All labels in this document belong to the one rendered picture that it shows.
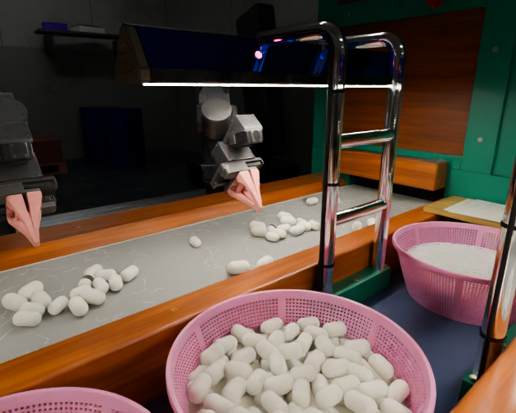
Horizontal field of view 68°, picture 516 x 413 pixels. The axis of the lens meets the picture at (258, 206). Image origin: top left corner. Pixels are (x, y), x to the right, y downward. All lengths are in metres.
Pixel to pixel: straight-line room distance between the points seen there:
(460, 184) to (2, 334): 0.98
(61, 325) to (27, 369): 0.12
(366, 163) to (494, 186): 0.32
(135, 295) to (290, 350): 0.25
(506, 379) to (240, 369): 0.26
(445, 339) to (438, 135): 0.60
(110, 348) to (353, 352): 0.27
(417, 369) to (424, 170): 0.67
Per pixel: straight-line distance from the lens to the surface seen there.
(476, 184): 1.07
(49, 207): 0.73
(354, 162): 1.16
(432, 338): 0.66
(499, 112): 1.04
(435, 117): 1.11
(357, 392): 0.43
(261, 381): 0.44
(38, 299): 0.62
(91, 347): 0.48
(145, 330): 0.48
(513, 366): 0.49
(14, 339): 0.58
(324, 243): 0.59
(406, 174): 1.07
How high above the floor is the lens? 1.03
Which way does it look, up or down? 17 degrees down
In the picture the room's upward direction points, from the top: straight up
